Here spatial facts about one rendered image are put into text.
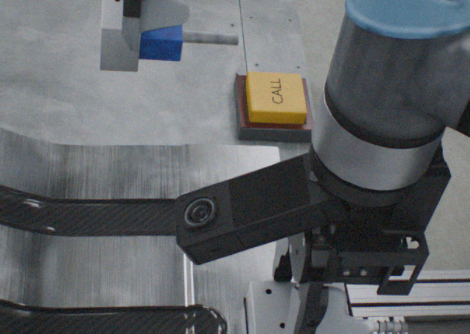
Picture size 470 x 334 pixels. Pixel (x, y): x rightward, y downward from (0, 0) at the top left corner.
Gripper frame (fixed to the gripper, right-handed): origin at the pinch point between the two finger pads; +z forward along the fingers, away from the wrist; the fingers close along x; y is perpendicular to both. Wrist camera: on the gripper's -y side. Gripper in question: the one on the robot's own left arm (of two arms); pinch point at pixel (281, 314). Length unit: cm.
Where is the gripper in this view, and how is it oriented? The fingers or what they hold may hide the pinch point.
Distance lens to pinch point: 72.6
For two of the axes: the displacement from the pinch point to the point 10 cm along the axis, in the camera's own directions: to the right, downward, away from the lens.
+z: -1.3, 6.5, 7.5
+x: -0.7, -7.6, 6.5
